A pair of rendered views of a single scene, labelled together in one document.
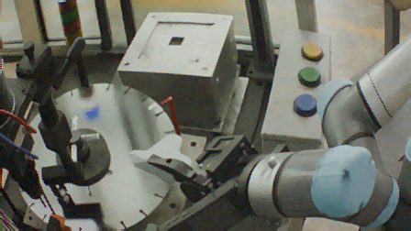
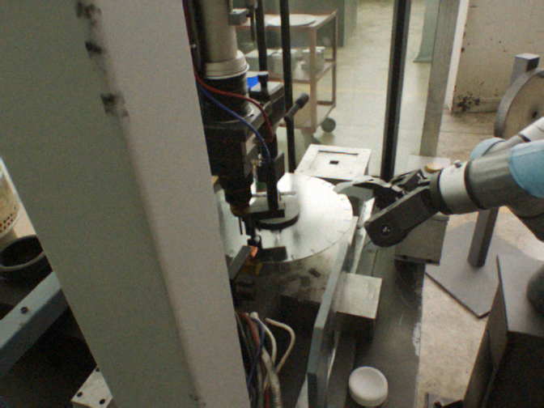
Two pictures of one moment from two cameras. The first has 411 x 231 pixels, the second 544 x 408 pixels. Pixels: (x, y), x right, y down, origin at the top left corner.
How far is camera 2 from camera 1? 0.33 m
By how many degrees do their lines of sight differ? 14
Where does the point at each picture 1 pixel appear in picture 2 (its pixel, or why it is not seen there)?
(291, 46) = (415, 166)
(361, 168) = not seen: outside the picture
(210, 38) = (357, 162)
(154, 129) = (333, 197)
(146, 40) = (312, 159)
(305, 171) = (496, 158)
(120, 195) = (310, 232)
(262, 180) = (452, 174)
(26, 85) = (263, 103)
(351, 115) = not seen: hidden behind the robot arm
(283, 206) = (477, 189)
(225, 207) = (418, 203)
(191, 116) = not seen: hidden behind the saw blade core
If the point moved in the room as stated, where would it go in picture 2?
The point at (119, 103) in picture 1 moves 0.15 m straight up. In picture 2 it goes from (304, 184) to (303, 125)
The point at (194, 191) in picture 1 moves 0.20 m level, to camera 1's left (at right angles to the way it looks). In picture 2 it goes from (389, 198) to (267, 210)
